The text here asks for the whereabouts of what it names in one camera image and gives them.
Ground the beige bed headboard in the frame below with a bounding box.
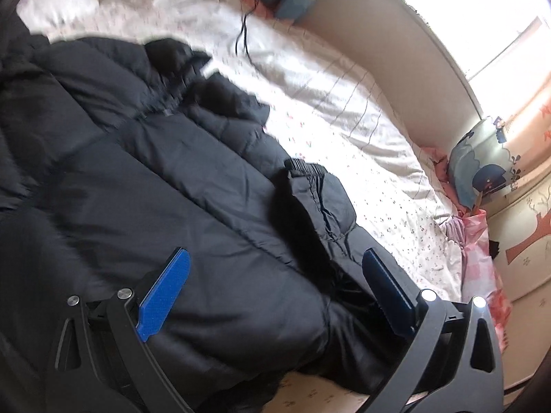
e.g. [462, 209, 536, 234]
[301, 0, 484, 152]

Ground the pink checked cloth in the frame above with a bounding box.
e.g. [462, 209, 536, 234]
[443, 209, 513, 349]

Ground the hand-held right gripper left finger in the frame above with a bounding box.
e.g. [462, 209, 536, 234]
[45, 247, 194, 413]

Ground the white pillow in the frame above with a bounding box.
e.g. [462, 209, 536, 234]
[17, 0, 101, 32]

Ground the white floral bed sheet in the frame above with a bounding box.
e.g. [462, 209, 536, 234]
[17, 0, 513, 407]

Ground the black puffer jacket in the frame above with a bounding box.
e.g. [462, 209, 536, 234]
[0, 13, 431, 413]

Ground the bright window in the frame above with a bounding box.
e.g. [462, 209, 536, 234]
[387, 0, 551, 84]

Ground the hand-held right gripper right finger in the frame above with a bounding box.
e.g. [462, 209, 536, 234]
[359, 247, 504, 413]

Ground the black cable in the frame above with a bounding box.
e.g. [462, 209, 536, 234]
[235, 0, 270, 80]

